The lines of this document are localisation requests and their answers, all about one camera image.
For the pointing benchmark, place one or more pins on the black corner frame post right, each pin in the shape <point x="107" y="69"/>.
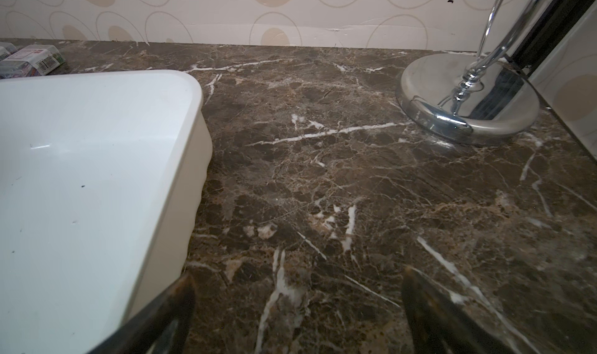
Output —
<point x="554" y="24"/>

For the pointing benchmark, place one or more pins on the white plastic storage tray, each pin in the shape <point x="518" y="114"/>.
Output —
<point x="101" y="179"/>

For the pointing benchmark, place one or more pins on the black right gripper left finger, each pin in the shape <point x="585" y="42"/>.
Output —
<point x="162" y="326"/>

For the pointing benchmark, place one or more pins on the paper clip box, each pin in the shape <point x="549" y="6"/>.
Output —
<point x="31" y="61"/>
<point x="6" y="50"/>

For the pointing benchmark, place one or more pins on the silver wire hook stand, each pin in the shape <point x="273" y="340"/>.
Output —
<point x="478" y="101"/>

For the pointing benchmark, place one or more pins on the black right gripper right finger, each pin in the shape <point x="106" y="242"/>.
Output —
<point x="437" y="325"/>

